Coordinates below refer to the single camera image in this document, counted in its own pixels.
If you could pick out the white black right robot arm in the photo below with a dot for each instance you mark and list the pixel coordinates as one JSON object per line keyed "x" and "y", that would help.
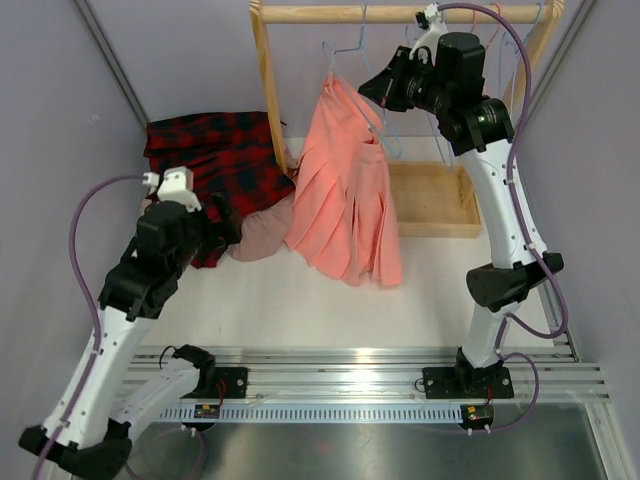
{"x": 480, "y": 133}

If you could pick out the aluminium mounting rail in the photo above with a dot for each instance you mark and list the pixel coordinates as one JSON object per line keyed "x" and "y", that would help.
{"x": 388, "y": 375}

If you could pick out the wooden clothes rack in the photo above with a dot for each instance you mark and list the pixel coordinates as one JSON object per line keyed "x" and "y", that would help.
{"x": 431, "y": 200}

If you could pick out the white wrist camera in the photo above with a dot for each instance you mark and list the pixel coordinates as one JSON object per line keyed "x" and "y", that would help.
{"x": 175, "y": 184}
{"x": 431, "y": 22}

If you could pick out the salmon pink skirt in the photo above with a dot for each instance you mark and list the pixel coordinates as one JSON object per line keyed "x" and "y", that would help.
{"x": 344, "y": 219}

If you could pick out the blue hanger with plaid skirt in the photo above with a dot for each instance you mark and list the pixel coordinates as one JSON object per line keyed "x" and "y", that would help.
{"x": 442, "y": 146}

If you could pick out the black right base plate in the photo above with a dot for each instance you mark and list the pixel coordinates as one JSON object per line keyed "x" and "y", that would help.
{"x": 453, "y": 383}

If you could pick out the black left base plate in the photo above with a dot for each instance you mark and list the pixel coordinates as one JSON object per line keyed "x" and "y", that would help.
{"x": 225, "y": 382}

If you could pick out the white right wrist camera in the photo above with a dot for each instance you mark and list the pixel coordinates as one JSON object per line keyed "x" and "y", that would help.
{"x": 431, "y": 22}

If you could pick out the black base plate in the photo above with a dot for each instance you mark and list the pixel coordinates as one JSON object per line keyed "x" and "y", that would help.
{"x": 453, "y": 383}
{"x": 225, "y": 382}

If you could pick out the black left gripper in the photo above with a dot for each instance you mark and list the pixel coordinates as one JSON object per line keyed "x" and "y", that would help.
{"x": 227, "y": 232}

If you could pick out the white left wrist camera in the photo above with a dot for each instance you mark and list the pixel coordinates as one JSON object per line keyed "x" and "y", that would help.
{"x": 175, "y": 184}

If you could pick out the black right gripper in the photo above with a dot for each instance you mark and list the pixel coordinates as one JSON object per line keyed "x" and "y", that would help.
{"x": 391, "y": 78}

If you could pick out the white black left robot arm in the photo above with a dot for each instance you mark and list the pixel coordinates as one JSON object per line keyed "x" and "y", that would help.
{"x": 86, "y": 434}

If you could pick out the dusty pink ruffled garment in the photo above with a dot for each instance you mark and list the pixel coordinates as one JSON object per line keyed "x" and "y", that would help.
{"x": 250, "y": 180}

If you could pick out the red black plaid skirt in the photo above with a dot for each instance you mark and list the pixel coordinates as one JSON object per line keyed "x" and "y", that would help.
{"x": 210, "y": 130}

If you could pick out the blue hanger with pink skirt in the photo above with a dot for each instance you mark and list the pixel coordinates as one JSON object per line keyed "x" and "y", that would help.
{"x": 378, "y": 122}

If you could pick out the white slotted cable duct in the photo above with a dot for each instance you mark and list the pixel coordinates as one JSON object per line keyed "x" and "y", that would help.
{"x": 315, "y": 413}

